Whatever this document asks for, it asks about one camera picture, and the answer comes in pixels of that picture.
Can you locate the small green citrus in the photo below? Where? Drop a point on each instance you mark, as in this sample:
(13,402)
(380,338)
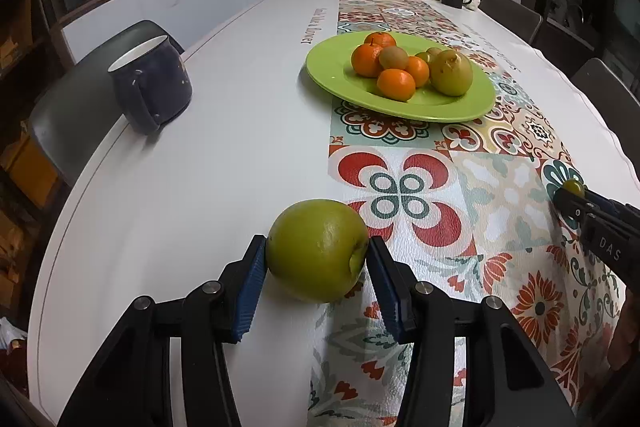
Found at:
(575,187)

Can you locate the orange mandarin front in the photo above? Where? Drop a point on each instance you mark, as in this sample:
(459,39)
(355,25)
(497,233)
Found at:
(396,84)

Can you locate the navy blue mug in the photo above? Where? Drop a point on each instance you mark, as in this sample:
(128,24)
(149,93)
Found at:
(151,84)

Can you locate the right near grey chair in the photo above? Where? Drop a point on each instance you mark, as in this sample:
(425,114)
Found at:
(614,101)

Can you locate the large yellow pear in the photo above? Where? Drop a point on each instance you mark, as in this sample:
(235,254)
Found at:
(451,73)

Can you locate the green plate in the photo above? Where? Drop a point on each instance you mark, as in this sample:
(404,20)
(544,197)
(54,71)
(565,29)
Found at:
(328,64)

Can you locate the patterned table runner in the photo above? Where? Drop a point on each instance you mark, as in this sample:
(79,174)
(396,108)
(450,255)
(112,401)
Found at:
(468,205)

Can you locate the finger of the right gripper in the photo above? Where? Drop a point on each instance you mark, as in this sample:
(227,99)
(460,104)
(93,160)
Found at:
(602,204)
(572,207)

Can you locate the kiwi on plate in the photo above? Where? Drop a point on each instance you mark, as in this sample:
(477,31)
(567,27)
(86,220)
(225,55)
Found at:
(433,50)

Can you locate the mandarin on plate back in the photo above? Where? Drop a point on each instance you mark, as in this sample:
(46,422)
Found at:
(380,38)

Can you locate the green citrus on plate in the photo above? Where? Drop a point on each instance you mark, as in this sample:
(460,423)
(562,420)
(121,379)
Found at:
(425,57)

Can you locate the grey chair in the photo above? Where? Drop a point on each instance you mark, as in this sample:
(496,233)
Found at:
(520,20)
(72,117)
(614,101)

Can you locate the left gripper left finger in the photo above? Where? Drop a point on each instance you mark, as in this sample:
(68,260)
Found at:
(127,383)

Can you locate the person right hand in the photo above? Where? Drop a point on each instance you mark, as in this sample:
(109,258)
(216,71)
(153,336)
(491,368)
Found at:
(624,340)

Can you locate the mandarin on plate left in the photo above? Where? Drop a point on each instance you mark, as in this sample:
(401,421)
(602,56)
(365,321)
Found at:
(365,60)

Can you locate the mandarin on plate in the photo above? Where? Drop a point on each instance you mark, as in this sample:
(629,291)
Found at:
(380,38)
(365,60)

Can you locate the small orange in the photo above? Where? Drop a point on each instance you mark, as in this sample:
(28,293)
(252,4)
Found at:
(419,70)

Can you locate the right far grey chair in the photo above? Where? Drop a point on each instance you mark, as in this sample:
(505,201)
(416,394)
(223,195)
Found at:
(520,20)

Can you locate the green apple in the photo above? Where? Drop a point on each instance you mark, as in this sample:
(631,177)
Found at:
(315,249)

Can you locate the left near grey chair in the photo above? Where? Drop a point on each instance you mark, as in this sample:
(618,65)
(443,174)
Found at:
(72,117)

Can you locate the brown kiwi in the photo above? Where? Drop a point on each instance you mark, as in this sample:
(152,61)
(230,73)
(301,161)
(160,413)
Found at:
(393,57)

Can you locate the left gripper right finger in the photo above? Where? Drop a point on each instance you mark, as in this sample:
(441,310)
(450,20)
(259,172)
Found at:
(508,383)

